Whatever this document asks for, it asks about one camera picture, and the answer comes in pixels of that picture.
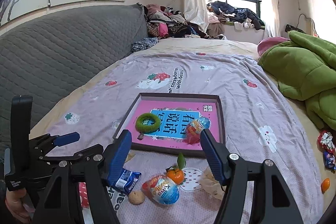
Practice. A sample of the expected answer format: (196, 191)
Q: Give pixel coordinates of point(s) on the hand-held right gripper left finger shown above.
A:
(121, 153)

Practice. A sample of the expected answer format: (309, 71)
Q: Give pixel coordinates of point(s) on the walnut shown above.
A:
(136, 197)

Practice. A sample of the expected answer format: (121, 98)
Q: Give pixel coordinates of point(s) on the grey quilted headboard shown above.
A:
(65, 43)

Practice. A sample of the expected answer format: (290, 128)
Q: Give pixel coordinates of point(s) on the pile of mixed clothes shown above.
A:
(170, 22)

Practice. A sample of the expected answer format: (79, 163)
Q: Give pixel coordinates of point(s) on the person's left hand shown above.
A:
(14, 204)

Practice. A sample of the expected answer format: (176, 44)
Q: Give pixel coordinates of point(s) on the pink pillow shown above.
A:
(267, 43)

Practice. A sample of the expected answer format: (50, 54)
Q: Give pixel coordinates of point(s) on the blue snack packet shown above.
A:
(128, 179)

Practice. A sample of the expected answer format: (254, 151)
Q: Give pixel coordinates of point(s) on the strawberry printed blanket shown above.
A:
(236, 108)

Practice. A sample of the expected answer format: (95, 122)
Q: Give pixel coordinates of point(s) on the brown tray with pink picture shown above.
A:
(143, 111)

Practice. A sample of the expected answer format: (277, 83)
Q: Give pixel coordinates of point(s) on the red and white candy wrapper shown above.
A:
(326, 141)

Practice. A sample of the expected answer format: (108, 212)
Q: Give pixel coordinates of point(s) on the beige hair scrunchie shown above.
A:
(210, 184)

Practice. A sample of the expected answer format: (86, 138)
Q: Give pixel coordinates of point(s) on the green quilted blanket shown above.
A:
(302, 69)

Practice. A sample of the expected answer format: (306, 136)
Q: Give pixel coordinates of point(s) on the dark floral cloth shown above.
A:
(144, 44)

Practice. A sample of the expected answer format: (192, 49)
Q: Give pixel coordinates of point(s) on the tangerine with green leaf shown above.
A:
(175, 176)

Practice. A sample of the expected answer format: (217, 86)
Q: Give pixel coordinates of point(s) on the blue candy packet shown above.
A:
(330, 161)

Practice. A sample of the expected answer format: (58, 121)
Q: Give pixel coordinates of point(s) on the egg toy with red wrapper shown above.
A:
(197, 127)

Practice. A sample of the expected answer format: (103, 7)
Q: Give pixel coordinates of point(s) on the small tangerine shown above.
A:
(325, 185)

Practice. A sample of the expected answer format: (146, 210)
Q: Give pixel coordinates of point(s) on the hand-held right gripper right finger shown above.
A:
(212, 158)

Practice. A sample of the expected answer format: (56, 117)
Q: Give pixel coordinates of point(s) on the beige bed sheet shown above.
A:
(189, 46)

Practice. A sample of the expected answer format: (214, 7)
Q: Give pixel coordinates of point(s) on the blue and orange egg toy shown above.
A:
(161, 188)

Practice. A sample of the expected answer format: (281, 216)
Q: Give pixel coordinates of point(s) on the dark clothes on windowsill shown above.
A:
(236, 12)

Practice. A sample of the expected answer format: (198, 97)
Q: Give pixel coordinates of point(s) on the green hair scrunchie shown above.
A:
(140, 125)

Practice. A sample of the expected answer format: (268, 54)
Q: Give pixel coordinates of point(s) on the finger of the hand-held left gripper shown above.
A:
(86, 151)
(67, 139)

